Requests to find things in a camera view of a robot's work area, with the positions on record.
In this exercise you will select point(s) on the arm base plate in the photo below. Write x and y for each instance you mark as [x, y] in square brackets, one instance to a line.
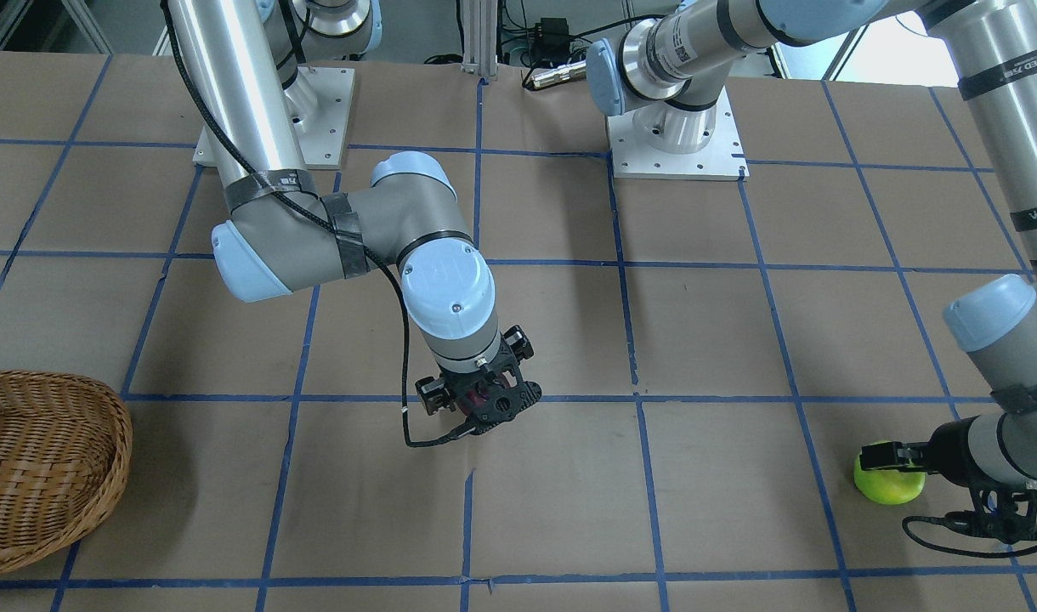
[303, 126]
[664, 142]

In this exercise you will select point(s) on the silver connector plug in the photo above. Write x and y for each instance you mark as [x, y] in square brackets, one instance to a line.
[555, 76]

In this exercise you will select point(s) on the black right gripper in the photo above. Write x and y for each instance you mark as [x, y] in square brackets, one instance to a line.
[431, 393]

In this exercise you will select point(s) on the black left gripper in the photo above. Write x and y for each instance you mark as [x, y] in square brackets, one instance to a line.
[950, 449]

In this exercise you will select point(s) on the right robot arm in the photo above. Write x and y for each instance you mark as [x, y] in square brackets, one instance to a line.
[282, 235]

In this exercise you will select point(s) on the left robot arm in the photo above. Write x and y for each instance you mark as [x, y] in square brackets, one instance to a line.
[842, 244]

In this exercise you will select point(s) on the green apple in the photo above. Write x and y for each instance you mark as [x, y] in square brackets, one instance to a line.
[888, 487]

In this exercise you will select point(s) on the dark red apple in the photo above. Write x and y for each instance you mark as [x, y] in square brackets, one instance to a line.
[480, 397]

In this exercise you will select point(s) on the wicker basket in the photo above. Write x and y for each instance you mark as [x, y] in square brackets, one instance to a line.
[66, 443]

